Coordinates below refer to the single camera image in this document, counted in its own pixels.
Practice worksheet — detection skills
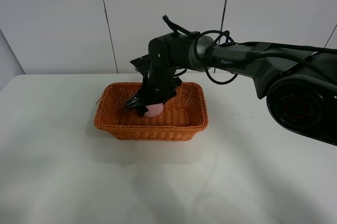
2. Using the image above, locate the pink peach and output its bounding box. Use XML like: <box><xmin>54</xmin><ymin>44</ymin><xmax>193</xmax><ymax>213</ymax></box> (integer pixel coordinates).
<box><xmin>144</xmin><ymin>103</ymin><xmax>164</xmax><ymax>118</ymax></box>

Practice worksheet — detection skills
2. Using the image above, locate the orange woven plastic basket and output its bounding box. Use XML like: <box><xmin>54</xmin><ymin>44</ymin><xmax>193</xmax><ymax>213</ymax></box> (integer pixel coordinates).
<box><xmin>94</xmin><ymin>82</ymin><xmax>209</xmax><ymax>141</ymax></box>

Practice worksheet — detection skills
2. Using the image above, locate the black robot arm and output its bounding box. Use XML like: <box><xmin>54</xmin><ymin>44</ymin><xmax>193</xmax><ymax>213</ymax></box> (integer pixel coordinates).
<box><xmin>126</xmin><ymin>32</ymin><xmax>336</xmax><ymax>145</ymax></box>

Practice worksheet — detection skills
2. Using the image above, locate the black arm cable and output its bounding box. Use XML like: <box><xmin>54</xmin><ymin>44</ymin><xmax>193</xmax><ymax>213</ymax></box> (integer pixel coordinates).
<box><xmin>162</xmin><ymin>15</ymin><xmax>337</xmax><ymax>86</ymax></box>

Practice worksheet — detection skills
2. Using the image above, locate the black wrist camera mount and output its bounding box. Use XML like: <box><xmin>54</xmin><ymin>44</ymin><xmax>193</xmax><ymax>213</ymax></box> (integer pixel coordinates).
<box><xmin>130</xmin><ymin>54</ymin><xmax>151</xmax><ymax>74</ymax></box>

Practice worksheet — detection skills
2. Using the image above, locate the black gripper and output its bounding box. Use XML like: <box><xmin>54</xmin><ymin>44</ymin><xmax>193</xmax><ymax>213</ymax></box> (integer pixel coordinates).
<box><xmin>125</xmin><ymin>64</ymin><xmax>182</xmax><ymax>117</ymax></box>

